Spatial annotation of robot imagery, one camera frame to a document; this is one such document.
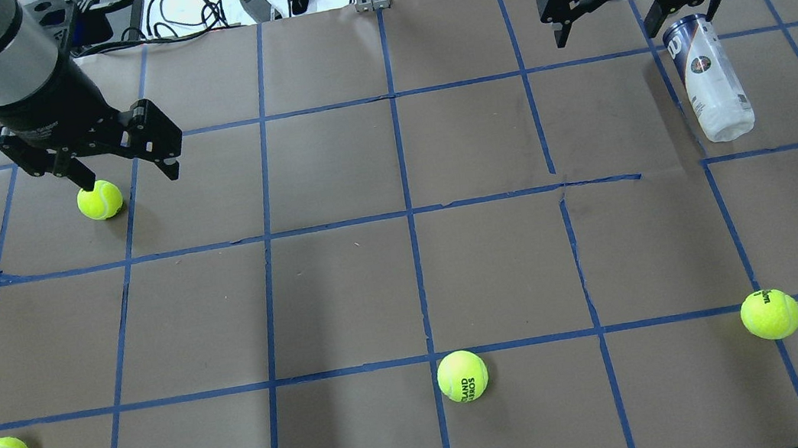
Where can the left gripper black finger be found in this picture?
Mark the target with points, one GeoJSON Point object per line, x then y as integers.
{"type": "Point", "coordinates": [39, 162]}
{"type": "Point", "coordinates": [154, 137]}

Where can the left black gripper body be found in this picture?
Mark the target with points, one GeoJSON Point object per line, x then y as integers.
{"type": "Point", "coordinates": [53, 105]}

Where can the white blue tennis ball can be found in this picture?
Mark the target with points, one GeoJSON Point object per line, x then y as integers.
{"type": "Point", "coordinates": [714, 91]}

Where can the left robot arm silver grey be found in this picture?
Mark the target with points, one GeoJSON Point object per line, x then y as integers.
{"type": "Point", "coordinates": [37, 72]}

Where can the tennis ball near left gripper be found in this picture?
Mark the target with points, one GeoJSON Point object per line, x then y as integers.
{"type": "Point", "coordinates": [103, 202]}

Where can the tennis ball Wilson right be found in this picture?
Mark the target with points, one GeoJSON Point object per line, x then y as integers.
{"type": "Point", "coordinates": [770, 314]}

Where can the tennis ball Roland Garros centre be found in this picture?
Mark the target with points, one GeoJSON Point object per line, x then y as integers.
{"type": "Point", "coordinates": [462, 376]}

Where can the grey small adapter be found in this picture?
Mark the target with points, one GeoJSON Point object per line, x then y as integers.
{"type": "Point", "coordinates": [261, 11]}

